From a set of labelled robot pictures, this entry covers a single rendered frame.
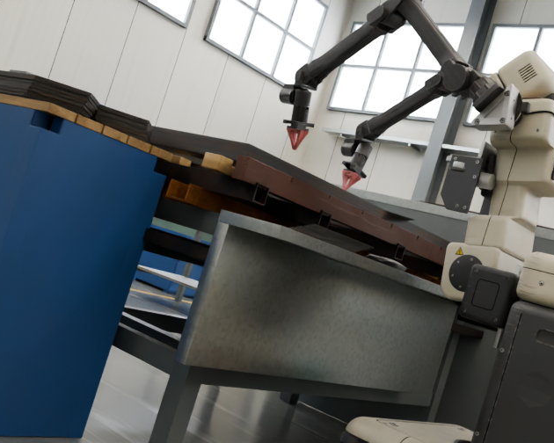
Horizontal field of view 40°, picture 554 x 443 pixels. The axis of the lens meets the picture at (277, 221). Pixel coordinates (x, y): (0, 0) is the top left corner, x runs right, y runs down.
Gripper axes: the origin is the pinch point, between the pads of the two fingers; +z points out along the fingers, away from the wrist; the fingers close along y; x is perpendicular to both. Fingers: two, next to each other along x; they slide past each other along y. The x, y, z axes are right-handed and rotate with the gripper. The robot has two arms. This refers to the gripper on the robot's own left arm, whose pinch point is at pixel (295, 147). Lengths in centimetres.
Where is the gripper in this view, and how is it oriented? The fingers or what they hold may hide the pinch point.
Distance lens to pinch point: 264.6
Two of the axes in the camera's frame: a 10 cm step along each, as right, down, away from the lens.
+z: -1.6, 9.7, 1.6
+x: 7.4, 2.3, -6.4
